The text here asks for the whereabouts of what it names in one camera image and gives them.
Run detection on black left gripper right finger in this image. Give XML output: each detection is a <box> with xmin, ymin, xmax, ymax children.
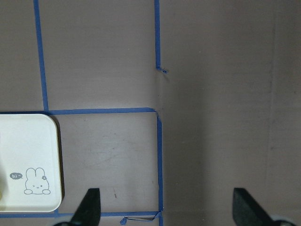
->
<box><xmin>232</xmin><ymin>188</ymin><xmax>273</xmax><ymax>226</ymax></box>

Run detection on cream plastic tray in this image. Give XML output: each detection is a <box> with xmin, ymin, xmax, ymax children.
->
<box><xmin>0</xmin><ymin>114</ymin><xmax>63</xmax><ymax>213</ymax></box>

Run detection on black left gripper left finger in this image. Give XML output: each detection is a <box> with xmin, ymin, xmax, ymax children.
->
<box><xmin>69</xmin><ymin>188</ymin><xmax>101</xmax><ymax>226</ymax></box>

